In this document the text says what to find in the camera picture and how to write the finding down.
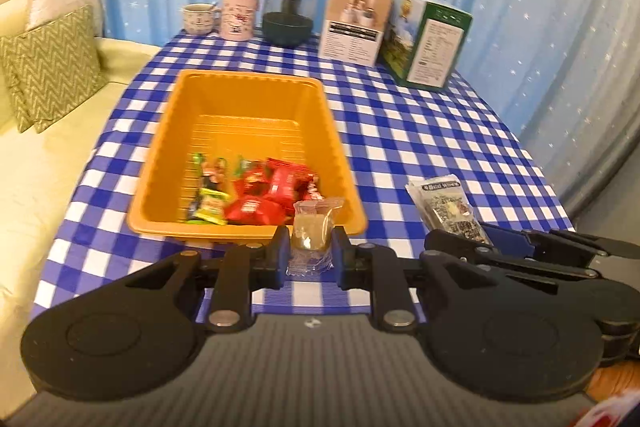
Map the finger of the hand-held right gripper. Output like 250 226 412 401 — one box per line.
482 223 640 269
424 229 602 297

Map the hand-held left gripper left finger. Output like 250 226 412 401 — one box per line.
120 224 292 333

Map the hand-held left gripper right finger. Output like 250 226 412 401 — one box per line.
332 227 503 333

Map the brown candy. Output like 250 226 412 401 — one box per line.
287 197 346 278

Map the large red snack packet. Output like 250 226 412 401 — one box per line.
225 194 296 226
265 157 313 204

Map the red white candy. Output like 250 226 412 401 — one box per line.
300 174 326 204

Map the grey clear snack packet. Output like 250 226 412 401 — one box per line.
405 177 493 245

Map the red patterned candy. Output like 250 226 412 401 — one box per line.
235 162 273 195

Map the yellow green candy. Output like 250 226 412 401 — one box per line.
186 187 231 226

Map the green red-print snack packet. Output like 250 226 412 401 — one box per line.
191 152 236 190

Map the orange plastic tray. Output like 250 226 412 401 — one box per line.
127 69 368 243

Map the red patterned clothing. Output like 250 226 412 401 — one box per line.
575 394 640 427

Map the blue white checkered tablecloth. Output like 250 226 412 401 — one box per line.
32 29 576 323

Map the green cardboard box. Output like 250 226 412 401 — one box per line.
378 0 473 90

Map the white cardboard box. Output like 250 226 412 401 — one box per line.
318 0 396 68

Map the dark glass jar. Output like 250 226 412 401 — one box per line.
262 0 318 48

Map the pink cartoon thermos cup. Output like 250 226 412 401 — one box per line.
220 0 262 42

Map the small white patterned cup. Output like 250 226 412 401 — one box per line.
181 3 222 36

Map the pale yellow sofa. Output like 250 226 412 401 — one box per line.
0 0 166 408

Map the green zigzag cushion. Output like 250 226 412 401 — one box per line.
0 4 108 134

